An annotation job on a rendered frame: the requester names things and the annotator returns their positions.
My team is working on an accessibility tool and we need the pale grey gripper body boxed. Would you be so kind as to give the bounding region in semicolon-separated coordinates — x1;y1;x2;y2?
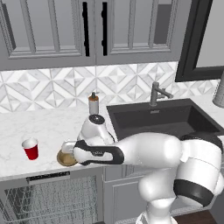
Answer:
60;140;78;155

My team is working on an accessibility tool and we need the tan brown bowl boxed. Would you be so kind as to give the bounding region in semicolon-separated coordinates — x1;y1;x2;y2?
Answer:
56;149;79;167

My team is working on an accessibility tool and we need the grey dishwasher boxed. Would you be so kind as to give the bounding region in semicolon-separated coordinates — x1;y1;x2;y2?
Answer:
0;166;105;224

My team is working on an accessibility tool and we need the red plastic cup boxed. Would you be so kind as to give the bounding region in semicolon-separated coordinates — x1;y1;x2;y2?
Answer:
21;137;39;161

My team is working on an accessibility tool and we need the grey lower cupboard door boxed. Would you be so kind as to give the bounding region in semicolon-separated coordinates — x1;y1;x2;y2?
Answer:
102;165;153;224

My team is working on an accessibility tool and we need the grey cupboard door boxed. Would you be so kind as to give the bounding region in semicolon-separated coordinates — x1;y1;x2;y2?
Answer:
102;165;153;224
94;0;188;67
0;0;96;72

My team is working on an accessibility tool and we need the grey upper cupboard door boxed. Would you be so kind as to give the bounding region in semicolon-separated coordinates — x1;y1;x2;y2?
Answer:
94;0;188;67
0;0;96;72

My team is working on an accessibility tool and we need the soap dispenser with brown collar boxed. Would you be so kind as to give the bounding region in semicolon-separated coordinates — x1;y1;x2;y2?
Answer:
87;91;100;116

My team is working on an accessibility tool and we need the dark grey sink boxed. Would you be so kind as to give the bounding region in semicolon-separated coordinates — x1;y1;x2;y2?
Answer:
106;98;224;142

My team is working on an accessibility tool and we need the grey metal tap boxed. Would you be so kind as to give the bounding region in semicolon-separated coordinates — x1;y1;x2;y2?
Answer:
150;81;174;108

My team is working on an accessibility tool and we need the grey textured cylinder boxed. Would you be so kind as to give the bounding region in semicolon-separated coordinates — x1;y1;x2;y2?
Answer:
212;78;224;109

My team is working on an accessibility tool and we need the wire dishwasher rack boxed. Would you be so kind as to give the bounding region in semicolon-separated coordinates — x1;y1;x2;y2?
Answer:
0;175;100;224

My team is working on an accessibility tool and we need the black cupboard handle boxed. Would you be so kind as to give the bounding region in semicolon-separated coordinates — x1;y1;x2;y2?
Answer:
81;2;91;57
101;2;109;57

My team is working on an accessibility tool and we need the black window frame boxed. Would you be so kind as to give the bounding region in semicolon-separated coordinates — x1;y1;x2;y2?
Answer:
174;0;224;83

